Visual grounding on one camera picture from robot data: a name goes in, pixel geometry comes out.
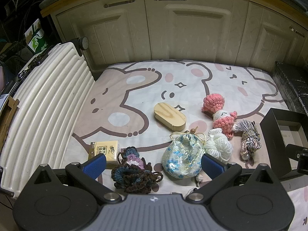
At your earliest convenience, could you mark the printed bear blanket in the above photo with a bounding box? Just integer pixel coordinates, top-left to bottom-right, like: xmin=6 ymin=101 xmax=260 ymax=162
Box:
xmin=61 ymin=59 xmax=308 ymax=231

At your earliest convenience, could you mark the white crochet yarn toy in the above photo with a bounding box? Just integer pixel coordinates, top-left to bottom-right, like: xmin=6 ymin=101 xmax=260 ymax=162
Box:
xmin=204 ymin=128 xmax=233 ymax=164

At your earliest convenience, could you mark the yellow tissue packet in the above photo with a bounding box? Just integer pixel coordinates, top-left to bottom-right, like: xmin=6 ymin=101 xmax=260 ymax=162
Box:
xmin=87 ymin=140 xmax=121 ymax=166

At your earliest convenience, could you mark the black cardboard box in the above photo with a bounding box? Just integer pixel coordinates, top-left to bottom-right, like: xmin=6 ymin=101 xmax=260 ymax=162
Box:
xmin=260 ymin=108 xmax=308 ymax=180

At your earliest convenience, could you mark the floral brocade drawstring pouch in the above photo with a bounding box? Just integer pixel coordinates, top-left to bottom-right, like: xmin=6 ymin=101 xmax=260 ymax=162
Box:
xmin=162 ymin=129 xmax=207 ymax=195

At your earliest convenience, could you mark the white ribbed suitcase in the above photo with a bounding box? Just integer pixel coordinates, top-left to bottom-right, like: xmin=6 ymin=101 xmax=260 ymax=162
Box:
xmin=0 ymin=37 xmax=95 ymax=199

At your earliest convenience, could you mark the black padded cushion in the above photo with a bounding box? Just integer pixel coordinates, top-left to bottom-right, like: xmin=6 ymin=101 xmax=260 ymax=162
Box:
xmin=274 ymin=61 xmax=308 ymax=116

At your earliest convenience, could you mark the brown cardboard piece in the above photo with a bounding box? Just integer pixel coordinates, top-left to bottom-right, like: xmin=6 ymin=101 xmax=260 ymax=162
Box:
xmin=7 ymin=96 xmax=20 ymax=116

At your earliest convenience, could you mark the braided tassel rope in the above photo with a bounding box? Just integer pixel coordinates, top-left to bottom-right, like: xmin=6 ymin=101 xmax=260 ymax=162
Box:
xmin=232 ymin=120 xmax=262 ymax=162

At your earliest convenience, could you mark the cream cabinet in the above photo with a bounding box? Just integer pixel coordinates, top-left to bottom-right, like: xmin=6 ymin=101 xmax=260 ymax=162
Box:
xmin=40 ymin=0 xmax=308 ymax=77

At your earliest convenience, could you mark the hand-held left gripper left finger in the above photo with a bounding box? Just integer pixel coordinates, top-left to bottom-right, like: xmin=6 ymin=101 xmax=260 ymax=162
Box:
xmin=30 ymin=153 xmax=123 ymax=205

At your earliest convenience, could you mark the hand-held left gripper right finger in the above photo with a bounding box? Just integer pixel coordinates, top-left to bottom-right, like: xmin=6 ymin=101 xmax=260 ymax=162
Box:
xmin=185 ymin=153 xmax=281 ymax=204

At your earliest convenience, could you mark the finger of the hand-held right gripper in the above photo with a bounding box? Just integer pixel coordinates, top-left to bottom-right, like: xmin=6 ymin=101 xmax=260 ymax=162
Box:
xmin=285 ymin=144 xmax=308 ymax=161
xmin=297 ymin=152 xmax=308 ymax=174

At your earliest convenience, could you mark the green and white carton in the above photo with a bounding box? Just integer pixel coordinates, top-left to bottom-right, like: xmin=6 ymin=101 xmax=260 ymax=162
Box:
xmin=24 ymin=19 xmax=52 ymax=53

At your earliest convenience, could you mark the oval wooden box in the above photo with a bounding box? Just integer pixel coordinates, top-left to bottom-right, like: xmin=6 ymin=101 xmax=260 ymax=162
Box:
xmin=153 ymin=102 xmax=187 ymax=131

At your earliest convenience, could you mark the dark crochet flower pouch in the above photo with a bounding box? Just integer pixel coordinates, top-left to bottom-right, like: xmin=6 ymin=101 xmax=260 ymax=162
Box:
xmin=111 ymin=146 xmax=164 ymax=195

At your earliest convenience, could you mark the pink crochet doll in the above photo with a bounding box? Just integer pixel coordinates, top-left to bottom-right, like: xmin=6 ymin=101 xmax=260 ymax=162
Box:
xmin=202 ymin=93 xmax=238 ymax=140

